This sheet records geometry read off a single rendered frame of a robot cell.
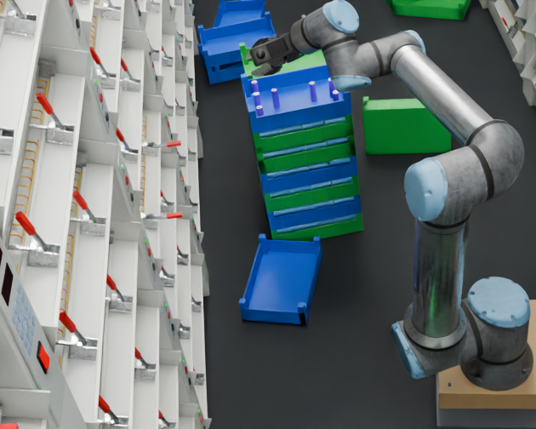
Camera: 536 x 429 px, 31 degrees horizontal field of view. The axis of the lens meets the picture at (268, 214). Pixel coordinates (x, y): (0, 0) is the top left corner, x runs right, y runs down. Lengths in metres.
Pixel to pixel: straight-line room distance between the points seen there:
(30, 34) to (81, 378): 0.50
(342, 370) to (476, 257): 0.59
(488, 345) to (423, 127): 1.16
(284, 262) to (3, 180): 2.01
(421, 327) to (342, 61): 0.67
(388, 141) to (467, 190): 1.53
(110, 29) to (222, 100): 1.71
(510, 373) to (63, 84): 1.42
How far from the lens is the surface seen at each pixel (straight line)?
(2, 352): 1.07
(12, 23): 1.40
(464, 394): 2.57
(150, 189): 2.31
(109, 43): 2.11
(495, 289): 2.43
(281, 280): 3.03
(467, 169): 1.89
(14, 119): 1.25
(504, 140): 1.95
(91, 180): 1.74
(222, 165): 3.50
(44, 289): 1.28
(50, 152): 1.49
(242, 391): 2.78
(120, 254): 1.87
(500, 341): 2.43
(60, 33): 1.63
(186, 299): 2.58
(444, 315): 2.23
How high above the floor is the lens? 2.20
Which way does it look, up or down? 42 degrees down
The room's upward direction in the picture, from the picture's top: 11 degrees counter-clockwise
